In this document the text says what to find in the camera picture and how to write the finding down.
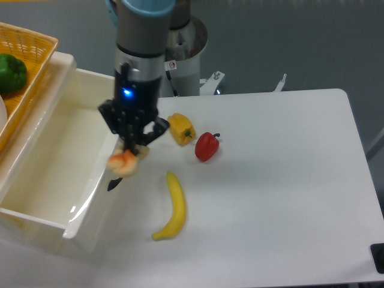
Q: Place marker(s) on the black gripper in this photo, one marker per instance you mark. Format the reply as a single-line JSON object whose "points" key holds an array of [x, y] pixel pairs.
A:
{"points": [[132, 114]]}

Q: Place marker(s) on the black object at table edge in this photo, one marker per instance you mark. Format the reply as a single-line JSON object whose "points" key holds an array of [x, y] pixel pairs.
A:
{"points": [[377, 251]]}

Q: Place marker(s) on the green bell pepper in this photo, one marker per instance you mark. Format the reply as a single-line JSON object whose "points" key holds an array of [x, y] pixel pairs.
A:
{"points": [[13, 73]]}

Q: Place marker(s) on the yellow banana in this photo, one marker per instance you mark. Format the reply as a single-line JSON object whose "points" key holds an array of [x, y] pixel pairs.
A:
{"points": [[179, 210]]}

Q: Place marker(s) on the white plastic drawer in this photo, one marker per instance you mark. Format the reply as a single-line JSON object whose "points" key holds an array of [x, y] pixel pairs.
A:
{"points": [[55, 197]]}

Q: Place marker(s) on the yellow woven basket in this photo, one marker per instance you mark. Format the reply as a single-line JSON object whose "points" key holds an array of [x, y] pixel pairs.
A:
{"points": [[25, 55]]}

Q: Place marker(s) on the red bell pepper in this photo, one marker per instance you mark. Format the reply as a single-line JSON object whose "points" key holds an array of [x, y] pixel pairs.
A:
{"points": [[206, 146]]}

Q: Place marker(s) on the black drawer handle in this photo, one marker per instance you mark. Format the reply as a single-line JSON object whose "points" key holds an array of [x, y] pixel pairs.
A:
{"points": [[114, 183]]}

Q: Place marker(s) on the yellow bell pepper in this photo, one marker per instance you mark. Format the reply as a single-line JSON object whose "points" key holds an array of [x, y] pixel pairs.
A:
{"points": [[181, 129]]}

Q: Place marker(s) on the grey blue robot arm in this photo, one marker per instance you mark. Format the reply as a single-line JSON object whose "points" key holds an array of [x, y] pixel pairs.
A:
{"points": [[142, 33]]}

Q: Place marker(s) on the white drawer cabinet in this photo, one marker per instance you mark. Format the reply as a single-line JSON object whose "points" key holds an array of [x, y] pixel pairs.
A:
{"points": [[59, 71]]}

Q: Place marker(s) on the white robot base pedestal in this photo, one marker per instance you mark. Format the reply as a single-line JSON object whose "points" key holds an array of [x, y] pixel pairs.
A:
{"points": [[184, 49]]}

